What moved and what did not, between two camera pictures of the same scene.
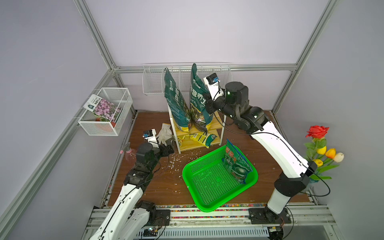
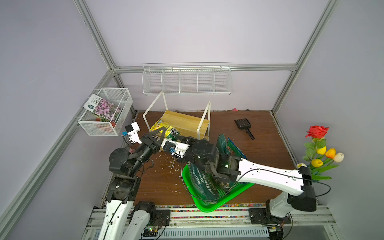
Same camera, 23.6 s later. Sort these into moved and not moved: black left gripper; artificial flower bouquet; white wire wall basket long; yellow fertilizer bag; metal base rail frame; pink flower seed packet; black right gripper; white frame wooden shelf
Moved: yellow fertilizer bag; black left gripper; white frame wooden shelf; black right gripper
Not moved: white wire wall basket long; artificial flower bouquet; metal base rail frame; pink flower seed packet
